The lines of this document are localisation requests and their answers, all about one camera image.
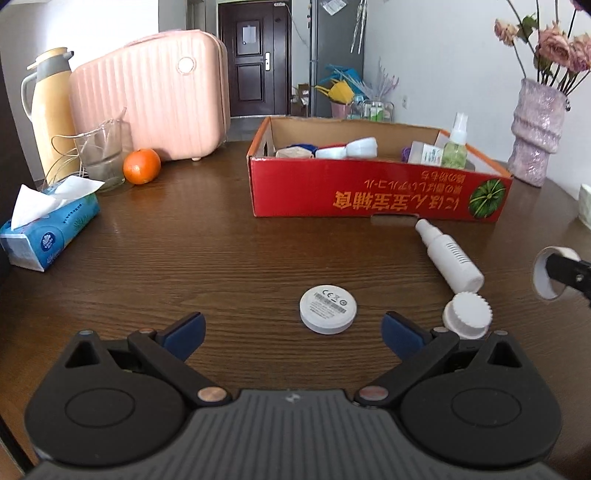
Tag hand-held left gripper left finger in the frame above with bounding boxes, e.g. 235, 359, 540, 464
53, 311, 230, 409

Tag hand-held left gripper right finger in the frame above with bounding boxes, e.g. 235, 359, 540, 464
355, 311, 532, 409

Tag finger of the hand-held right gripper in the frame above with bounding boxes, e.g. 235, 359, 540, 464
546, 253, 591, 305

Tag white tape roll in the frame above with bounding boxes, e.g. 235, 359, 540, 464
532, 246, 583, 302

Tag white round disc device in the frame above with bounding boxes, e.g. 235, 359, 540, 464
299, 285, 357, 333

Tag shallow cardboard box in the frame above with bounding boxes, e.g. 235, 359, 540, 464
246, 116, 514, 224

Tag green spray bottle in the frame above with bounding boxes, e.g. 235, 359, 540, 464
441, 112, 469, 169

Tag white labelled small box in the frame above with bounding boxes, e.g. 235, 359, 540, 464
407, 141, 445, 166

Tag white ribbed jar lid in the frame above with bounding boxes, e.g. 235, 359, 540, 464
442, 292, 492, 340

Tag white ribbed cup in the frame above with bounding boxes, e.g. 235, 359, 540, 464
578, 184, 591, 230

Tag white spray bottle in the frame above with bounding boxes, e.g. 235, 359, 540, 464
414, 218, 485, 294

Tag glittery lilac vase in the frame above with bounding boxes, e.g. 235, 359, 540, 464
507, 78, 566, 188

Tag blue tissue pack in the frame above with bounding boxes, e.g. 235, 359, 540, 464
0, 175, 106, 273

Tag orange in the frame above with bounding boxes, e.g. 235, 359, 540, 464
123, 148, 162, 185

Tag clear glass pitcher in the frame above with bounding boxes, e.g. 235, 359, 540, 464
51, 107, 134, 193

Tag dried pink rose bouquet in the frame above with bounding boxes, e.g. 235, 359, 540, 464
494, 0, 591, 97

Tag pink hard-shell suitcase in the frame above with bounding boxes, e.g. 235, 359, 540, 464
69, 29, 232, 162

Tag purple artificial branches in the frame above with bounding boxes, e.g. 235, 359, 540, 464
360, 58, 400, 100

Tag yellow thermos jug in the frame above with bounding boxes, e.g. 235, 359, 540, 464
21, 47, 80, 185

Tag dark brown entrance door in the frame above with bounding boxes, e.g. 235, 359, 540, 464
218, 0, 293, 117

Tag grey refrigerator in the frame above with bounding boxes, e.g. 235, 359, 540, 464
308, 0, 365, 118

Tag wire storage trolley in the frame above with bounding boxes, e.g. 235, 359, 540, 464
351, 99, 394, 123

